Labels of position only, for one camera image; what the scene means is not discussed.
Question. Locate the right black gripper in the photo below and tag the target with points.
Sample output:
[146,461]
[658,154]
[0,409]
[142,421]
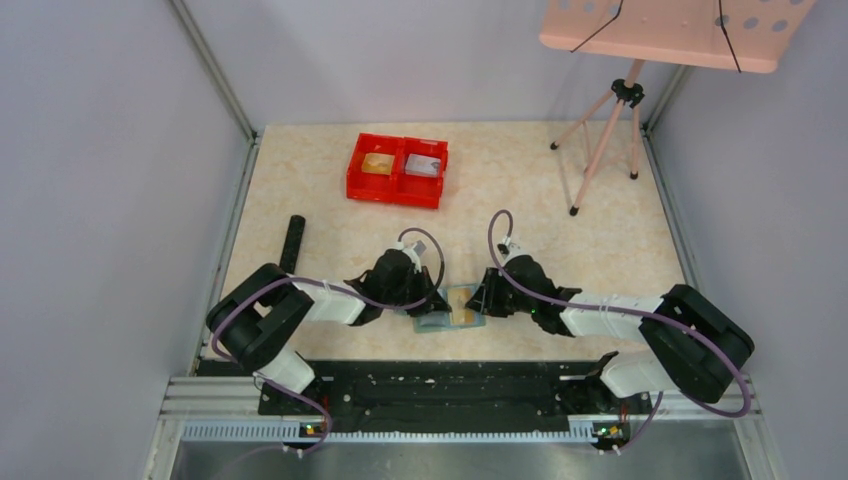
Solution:
[494,295]

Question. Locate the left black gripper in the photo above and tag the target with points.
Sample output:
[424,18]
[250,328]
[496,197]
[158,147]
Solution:
[420,295]

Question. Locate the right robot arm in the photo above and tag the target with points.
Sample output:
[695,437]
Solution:
[690,345]

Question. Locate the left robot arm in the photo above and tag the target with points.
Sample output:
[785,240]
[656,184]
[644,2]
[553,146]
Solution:
[254,323]

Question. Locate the silver card in bin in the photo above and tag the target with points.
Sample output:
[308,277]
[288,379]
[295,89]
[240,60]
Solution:
[422,165]

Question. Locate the gold card in bin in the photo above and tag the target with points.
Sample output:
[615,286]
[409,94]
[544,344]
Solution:
[377,163]

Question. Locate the red two-compartment bin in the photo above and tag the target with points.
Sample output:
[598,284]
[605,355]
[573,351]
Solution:
[397,188]

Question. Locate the black perforated bar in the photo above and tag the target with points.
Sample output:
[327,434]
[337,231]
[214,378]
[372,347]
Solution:
[292,244]

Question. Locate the pink tripod stand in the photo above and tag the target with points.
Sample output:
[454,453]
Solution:
[628,94]

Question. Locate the pink perforated tray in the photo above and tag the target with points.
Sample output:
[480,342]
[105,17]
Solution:
[739,35]

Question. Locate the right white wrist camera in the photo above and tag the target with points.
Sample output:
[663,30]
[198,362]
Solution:
[509,250]

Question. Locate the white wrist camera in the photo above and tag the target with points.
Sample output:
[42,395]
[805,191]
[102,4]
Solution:
[509,250]
[413,251]

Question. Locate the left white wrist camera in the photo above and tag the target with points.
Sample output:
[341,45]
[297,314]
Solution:
[413,251]

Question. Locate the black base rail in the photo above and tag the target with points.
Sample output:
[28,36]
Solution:
[446,402]

